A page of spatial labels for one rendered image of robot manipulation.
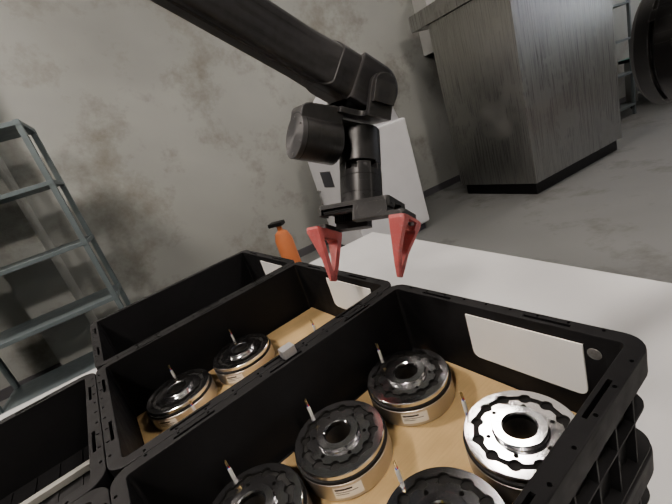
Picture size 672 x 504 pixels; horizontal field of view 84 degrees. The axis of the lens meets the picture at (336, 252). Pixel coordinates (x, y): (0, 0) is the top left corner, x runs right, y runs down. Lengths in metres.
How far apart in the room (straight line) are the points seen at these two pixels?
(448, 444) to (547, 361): 0.13
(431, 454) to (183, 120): 3.53
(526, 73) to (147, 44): 3.18
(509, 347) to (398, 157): 3.06
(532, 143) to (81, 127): 3.78
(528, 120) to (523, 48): 0.58
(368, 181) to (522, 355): 0.27
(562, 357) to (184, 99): 3.60
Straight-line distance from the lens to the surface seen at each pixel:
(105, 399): 0.62
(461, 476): 0.39
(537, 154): 3.92
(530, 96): 3.86
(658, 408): 0.68
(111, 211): 3.68
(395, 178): 3.42
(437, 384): 0.47
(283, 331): 0.76
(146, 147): 3.69
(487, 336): 0.47
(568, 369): 0.44
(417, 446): 0.46
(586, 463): 0.33
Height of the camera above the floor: 1.17
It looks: 18 degrees down
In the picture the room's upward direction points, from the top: 19 degrees counter-clockwise
